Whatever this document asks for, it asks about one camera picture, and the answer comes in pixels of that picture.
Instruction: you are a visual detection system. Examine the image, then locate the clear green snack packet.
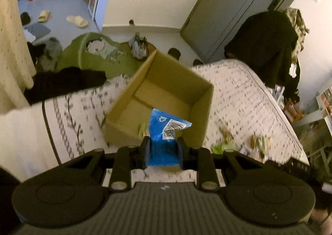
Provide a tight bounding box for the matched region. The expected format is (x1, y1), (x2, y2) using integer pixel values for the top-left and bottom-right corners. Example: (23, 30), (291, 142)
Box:
(250, 134), (271, 159)

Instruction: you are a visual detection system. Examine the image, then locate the black slipper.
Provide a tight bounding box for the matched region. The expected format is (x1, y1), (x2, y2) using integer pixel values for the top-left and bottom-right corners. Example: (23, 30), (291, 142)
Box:
(20, 12), (32, 26)

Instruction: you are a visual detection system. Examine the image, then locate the light green snack packet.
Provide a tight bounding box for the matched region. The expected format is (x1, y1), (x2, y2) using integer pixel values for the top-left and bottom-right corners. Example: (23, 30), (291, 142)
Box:
(211, 144), (234, 155)

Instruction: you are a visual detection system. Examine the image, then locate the white side shelf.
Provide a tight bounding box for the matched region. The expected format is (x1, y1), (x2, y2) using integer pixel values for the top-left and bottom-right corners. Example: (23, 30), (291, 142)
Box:
(293, 90), (332, 163)

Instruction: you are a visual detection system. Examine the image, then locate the green cartoon floor mat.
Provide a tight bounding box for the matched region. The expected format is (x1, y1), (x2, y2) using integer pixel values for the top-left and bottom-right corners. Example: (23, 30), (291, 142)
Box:
(56, 32), (156, 78)

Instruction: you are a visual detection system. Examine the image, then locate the cream dotted curtain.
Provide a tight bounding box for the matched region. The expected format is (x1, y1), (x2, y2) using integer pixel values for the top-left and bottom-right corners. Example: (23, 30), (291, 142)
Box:
(0, 0), (37, 114)

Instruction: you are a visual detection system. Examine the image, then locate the blue snack packet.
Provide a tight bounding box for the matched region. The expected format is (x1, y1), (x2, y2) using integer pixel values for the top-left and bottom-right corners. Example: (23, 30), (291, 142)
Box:
(147, 108), (193, 167)

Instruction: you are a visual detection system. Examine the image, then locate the black hanging coat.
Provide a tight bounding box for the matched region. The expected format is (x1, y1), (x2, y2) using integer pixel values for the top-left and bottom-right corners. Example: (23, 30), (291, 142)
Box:
(224, 10), (301, 103)

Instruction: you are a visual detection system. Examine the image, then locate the grey fluffy bundle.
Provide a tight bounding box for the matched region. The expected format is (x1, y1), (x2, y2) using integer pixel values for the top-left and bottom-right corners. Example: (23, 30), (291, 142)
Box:
(36, 37), (63, 70)

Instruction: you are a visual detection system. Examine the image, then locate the grey door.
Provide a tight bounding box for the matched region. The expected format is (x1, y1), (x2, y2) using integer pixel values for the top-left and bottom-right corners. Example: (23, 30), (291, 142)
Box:
(180, 0), (310, 63)

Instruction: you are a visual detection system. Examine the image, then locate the grey floor mat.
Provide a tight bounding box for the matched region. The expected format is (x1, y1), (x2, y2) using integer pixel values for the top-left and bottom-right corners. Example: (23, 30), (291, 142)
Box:
(24, 22), (51, 39)

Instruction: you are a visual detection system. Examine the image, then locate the orange basket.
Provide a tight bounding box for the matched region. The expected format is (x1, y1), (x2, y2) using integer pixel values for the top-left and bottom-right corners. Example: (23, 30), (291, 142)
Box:
(284, 100), (304, 122)

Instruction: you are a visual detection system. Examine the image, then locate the patterned hanging garment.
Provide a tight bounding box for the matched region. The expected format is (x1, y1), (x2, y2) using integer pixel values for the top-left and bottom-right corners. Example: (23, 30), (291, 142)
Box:
(285, 8), (310, 64)

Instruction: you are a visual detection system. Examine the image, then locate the cardboard box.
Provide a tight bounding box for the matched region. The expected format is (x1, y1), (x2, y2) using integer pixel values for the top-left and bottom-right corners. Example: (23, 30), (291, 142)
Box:
(101, 50), (214, 173)

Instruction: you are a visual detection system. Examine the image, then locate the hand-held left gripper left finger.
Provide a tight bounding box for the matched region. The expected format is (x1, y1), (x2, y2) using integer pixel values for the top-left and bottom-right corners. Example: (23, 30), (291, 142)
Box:
(61, 136), (151, 191)

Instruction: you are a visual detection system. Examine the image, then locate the black cloth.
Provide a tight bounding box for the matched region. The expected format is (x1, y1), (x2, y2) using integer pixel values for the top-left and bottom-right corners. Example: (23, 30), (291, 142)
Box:
(24, 67), (108, 106)

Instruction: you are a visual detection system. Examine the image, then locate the cream slipper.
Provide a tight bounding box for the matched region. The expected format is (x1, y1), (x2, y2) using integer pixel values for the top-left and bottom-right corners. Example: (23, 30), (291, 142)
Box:
(66, 15), (88, 28)

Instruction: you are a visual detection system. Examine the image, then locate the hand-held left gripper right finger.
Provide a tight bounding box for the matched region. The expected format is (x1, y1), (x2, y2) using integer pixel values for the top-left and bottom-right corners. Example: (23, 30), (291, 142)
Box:
(176, 137), (265, 191)

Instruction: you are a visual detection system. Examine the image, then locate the brown snack packet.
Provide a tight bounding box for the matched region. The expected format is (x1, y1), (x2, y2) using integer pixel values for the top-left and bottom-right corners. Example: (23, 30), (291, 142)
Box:
(219, 126), (234, 142)

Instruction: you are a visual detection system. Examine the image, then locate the grey white sneaker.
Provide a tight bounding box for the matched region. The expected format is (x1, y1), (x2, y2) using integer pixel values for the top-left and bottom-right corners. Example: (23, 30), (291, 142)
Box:
(129, 32), (149, 59)

